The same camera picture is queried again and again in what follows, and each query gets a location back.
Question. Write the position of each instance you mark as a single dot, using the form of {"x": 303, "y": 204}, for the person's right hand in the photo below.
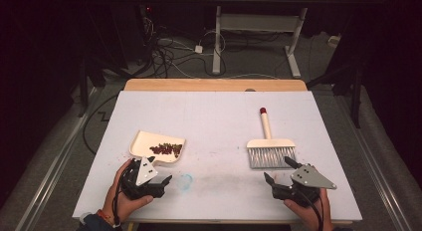
{"x": 313, "y": 217}

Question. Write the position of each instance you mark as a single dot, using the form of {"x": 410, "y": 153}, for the red wristband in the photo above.
{"x": 104, "y": 216}

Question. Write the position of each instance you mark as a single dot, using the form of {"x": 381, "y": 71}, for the person's left hand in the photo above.
{"x": 121, "y": 206}

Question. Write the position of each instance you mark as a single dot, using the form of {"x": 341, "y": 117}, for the white power adapter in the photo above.
{"x": 198, "y": 49}

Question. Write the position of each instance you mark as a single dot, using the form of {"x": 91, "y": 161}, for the pile of red crumbs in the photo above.
{"x": 166, "y": 148}

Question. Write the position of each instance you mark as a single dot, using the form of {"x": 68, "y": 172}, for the white metal-legged desk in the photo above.
{"x": 258, "y": 22}

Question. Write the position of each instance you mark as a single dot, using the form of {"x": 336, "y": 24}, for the cream plastic dustpan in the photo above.
{"x": 144, "y": 143}

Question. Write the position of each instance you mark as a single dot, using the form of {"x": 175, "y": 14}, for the white box on floor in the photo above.
{"x": 334, "y": 41}

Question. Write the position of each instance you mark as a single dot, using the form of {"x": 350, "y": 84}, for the dark table grommet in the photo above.
{"x": 250, "y": 90}

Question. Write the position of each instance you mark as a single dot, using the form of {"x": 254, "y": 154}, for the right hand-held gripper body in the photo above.
{"x": 308, "y": 181}

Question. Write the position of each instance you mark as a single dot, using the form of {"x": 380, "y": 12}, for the metal floor rail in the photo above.
{"x": 381, "y": 184}
{"x": 49, "y": 178}

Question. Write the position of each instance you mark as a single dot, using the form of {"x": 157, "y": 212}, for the wooden table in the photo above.
{"x": 212, "y": 85}

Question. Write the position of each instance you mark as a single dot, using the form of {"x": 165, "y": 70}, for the black stand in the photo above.
{"x": 83, "y": 91}
{"x": 356, "y": 98}

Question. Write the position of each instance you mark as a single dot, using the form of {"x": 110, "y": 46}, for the white board table cover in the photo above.
{"x": 215, "y": 118}

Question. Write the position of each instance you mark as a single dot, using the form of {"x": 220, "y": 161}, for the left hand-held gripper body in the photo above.
{"x": 132, "y": 187}

